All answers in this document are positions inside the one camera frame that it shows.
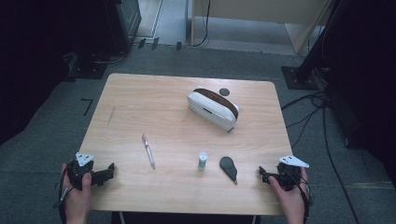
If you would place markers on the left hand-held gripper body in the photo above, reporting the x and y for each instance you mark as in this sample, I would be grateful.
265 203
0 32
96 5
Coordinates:
77 171

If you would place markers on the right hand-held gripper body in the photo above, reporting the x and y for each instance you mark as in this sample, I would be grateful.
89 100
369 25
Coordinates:
288 175

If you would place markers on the black correction tape dispenser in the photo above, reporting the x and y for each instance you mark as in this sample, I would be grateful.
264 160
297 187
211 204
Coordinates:
227 165

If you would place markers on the small white green cylinder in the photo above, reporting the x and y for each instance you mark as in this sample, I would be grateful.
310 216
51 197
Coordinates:
202 161

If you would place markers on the white pencil case brown lining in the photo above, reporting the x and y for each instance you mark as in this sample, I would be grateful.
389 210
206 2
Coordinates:
211 110

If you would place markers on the person's right hand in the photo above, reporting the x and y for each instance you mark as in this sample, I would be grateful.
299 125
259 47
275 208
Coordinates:
291 202

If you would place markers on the person's left hand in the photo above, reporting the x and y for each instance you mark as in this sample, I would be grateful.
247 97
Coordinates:
77 202

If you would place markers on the pink and silver pen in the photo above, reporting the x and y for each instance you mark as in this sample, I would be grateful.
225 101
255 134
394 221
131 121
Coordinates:
148 151

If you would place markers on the black round table grommet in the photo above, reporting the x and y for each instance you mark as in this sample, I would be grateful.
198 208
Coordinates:
224 92

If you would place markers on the dark curtain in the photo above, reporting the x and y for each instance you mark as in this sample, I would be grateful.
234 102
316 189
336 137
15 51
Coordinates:
370 77
37 62

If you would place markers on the black cabinet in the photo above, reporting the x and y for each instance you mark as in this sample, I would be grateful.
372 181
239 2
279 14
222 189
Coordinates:
124 21

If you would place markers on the black stand with base plate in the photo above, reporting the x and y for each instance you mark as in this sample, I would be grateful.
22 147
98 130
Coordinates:
299 77

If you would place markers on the black flat base plate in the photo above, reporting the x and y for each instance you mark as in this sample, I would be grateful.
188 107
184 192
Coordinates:
87 70

